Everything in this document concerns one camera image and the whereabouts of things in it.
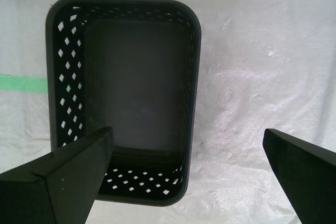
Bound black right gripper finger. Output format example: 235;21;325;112
0;126;114;224
263;128;336;224

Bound long green tape strip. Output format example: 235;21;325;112
0;74;49;94

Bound black perforated plastic basket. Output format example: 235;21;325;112
45;0;202;207

